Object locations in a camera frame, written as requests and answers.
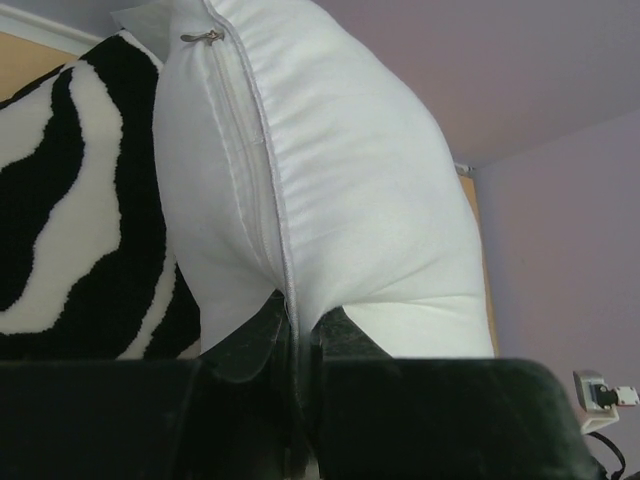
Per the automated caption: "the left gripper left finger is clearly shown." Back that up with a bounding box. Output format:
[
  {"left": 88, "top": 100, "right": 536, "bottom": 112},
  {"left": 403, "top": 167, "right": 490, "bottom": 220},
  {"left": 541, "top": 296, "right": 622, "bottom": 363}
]
[{"left": 199, "top": 294, "right": 291, "bottom": 479}]

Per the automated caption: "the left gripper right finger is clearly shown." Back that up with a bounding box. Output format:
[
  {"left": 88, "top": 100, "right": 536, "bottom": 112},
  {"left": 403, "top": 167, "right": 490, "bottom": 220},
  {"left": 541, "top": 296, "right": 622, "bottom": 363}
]
[{"left": 304, "top": 308, "right": 393, "bottom": 479}]

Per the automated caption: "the white pillow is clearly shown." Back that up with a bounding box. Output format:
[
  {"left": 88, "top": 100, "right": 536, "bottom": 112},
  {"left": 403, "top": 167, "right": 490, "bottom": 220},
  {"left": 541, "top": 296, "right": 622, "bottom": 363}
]
[{"left": 114, "top": 1, "right": 494, "bottom": 358}]

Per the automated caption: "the zebra striped pillow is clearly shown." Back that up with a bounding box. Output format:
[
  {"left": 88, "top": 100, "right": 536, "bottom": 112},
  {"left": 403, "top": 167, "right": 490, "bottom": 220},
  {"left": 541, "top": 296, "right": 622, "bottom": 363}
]
[{"left": 1, "top": 31, "right": 200, "bottom": 361}]

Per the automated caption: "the aluminium frame rail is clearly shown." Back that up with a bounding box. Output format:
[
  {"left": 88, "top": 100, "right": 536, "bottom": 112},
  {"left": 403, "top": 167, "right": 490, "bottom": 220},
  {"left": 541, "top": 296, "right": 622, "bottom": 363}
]
[{"left": 1, "top": 4, "right": 104, "bottom": 55}]

